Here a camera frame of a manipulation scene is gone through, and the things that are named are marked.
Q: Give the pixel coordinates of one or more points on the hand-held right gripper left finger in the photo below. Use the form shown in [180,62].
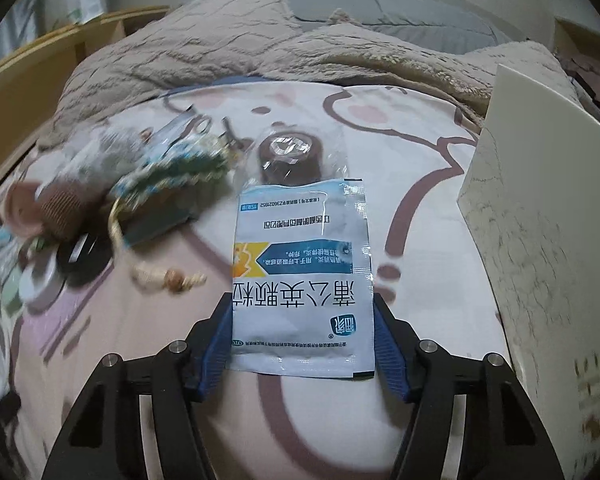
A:
[215,345]

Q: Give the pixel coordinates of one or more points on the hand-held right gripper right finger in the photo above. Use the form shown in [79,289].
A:
[390,355]

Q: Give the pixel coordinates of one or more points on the white blue medicine sachet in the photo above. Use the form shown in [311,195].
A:
[300,270]

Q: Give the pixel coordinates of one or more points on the black round jar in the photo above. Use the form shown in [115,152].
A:
[85,255]

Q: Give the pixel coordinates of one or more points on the white storage box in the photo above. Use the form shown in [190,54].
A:
[540,260]

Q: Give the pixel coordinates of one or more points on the mint green round compact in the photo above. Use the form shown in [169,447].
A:
[10,287]

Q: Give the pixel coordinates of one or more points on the shell bead charm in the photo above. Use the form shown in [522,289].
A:
[172,280]

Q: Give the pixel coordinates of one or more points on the cartoon bear printed bedsheet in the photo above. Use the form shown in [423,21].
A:
[420,210]

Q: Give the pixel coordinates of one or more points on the green patterned pouch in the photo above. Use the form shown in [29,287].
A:
[175,180]

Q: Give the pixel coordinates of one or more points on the white round device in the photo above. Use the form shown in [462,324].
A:
[42,280]

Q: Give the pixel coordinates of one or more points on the brown tape roll in bag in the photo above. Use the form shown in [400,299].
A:
[290,160]

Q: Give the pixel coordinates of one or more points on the brown ribbed band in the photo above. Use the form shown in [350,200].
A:
[65,210]

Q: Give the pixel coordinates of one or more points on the metal keyring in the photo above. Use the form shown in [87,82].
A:
[220,132]

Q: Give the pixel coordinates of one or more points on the clear blue packet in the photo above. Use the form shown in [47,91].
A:
[177,130]

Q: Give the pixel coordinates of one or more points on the beige fuzzy blanket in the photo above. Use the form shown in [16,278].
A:
[230,50]

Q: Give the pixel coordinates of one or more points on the wooden shelf unit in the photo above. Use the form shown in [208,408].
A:
[25,70]

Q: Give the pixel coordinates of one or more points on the grey duvet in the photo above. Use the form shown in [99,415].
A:
[405,20]

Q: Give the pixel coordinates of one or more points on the pile of clothes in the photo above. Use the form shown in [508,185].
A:
[585,70]

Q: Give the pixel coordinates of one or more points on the wooden closet shelf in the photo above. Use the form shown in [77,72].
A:
[570,30]

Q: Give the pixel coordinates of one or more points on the grey curtain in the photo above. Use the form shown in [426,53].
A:
[27,15]

